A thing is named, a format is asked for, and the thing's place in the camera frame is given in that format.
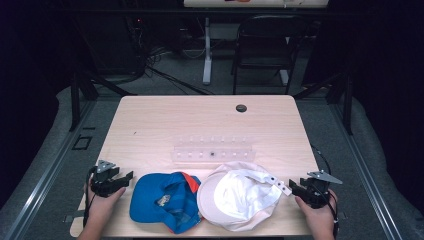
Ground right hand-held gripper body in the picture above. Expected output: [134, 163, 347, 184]
[299, 170, 343, 210]

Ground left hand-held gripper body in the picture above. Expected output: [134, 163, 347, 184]
[90, 159, 118, 198]

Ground blue cap with orange trim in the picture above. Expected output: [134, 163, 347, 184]
[129, 171, 203, 235]

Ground white cap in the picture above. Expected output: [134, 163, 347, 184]
[196, 161, 293, 233]

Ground clear acrylic peg rack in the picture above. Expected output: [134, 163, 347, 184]
[171, 134, 257, 165]

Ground person's left hand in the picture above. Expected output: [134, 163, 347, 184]
[84, 186, 127, 219]

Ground person's right hand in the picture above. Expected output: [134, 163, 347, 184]
[294, 190, 338, 231]

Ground black metal stand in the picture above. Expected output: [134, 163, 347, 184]
[293, 71, 354, 136]
[68, 71, 138, 132]

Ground white desk leg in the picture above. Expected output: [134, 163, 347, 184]
[202, 17, 214, 86]
[279, 36, 290, 86]

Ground black folding chair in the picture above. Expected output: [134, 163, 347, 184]
[231, 14, 309, 96]

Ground black equipment box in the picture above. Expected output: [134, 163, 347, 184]
[89, 13, 147, 76]

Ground right hand-held gripper cable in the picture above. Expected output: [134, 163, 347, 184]
[310, 144, 341, 239]

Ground hand-held gripper cable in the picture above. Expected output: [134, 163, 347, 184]
[82, 165, 98, 228]
[310, 144, 341, 239]

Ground left hand-held gripper cable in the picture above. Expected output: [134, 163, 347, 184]
[82, 165, 98, 228]

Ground metal floor rail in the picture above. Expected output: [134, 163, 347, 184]
[328, 103, 405, 240]
[2, 99, 98, 240]

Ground black floor cables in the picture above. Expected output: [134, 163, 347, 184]
[144, 46, 216, 96]

